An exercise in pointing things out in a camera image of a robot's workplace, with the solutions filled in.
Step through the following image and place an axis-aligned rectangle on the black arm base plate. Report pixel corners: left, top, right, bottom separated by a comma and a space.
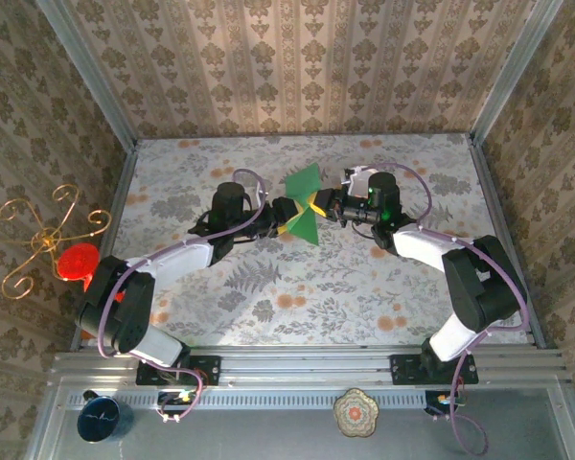
389, 352, 479, 386
135, 354, 222, 387

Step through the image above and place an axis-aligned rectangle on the slotted grey cable duct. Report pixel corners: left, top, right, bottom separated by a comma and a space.
66, 392, 442, 412

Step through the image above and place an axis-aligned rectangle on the ornate patterned flower dish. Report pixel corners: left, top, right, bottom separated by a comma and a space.
333, 387, 380, 439

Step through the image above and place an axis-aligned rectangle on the green cloth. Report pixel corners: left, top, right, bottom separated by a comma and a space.
284, 162, 324, 247

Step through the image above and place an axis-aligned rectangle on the grey metal shelf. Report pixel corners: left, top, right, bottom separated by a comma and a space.
28, 382, 575, 460

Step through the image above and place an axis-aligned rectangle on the small controller board with wires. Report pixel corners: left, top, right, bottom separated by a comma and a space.
424, 388, 467, 423
156, 388, 197, 426

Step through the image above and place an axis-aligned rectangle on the aluminium frame cross rail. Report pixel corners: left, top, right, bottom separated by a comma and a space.
51, 344, 570, 387

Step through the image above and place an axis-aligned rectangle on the gold wire scroll stand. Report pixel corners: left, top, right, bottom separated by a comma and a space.
0, 183, 113, 301

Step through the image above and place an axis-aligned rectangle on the dark blue mug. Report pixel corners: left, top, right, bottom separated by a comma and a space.
76, 390, 135, 443

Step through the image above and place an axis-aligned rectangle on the aluminium frame corner post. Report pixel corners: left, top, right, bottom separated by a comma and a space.
468, 0, 565, 145
34, 0, 139, 150

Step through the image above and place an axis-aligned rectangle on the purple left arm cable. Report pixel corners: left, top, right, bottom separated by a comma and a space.
98, 168, 269, 426

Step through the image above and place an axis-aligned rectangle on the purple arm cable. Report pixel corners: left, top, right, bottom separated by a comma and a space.
361, 162, 531, 456
98, 168, 269, 426

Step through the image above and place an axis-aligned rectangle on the floral patterned table cover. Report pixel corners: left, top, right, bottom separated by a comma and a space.
83, 133, 531, 347

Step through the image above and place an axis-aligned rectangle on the red plastic goblet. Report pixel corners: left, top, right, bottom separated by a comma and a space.
56, 242, 126, 304

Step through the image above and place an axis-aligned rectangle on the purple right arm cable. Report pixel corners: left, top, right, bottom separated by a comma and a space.
361, 162, 531, 456

